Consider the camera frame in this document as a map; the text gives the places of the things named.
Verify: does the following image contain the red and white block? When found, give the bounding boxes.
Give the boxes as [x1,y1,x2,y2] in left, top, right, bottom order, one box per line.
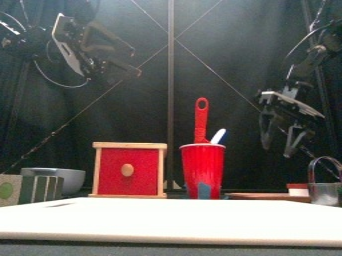
[285,182,311,198]

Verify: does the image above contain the white cutting board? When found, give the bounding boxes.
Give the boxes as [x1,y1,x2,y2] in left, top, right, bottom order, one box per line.
[0,196,342,248]

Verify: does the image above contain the red wooden drawer box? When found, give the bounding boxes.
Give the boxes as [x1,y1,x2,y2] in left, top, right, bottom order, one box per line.
[88,141,168,200]

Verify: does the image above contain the red plastic cup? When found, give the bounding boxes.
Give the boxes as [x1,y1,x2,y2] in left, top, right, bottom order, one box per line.
[177,143,227,200]

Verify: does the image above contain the brown wooden board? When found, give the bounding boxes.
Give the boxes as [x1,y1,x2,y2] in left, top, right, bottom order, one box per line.
[225,192,312,204]

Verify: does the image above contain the green striped block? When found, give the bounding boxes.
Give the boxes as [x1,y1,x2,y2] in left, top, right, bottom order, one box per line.
[0,173,65,208]

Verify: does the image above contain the white and blue utensil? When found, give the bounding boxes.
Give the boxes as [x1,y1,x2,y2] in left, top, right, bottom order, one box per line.
[209,128,229,146]

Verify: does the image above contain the vertical metal frame pole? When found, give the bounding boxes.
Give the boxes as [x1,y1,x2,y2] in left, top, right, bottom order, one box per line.
[165,0,176,192]

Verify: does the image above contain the red plastic utensil handle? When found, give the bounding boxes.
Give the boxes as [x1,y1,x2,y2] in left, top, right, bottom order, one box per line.
[192,96,210,145]

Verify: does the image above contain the grey bowl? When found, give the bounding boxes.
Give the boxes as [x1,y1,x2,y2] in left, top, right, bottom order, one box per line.
[19,167,86,197]

